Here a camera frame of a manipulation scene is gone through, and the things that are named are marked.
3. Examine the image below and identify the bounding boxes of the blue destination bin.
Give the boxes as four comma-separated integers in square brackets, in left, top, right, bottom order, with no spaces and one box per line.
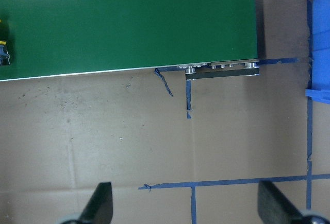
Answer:
[306,0,329,104]

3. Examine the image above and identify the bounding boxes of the yellow mushroom push button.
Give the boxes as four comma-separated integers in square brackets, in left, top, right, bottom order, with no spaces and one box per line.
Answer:
[0,19,11,66]

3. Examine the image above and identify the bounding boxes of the green conveyor belt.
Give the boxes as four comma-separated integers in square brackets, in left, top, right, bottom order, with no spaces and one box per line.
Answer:
[1,0,257,81]

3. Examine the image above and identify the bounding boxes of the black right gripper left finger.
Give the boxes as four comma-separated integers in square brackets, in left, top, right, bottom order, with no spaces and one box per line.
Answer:
[78,182,113,224]

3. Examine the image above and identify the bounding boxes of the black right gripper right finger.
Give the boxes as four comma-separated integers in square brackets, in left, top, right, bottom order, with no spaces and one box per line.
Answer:
[257,181,307,224]

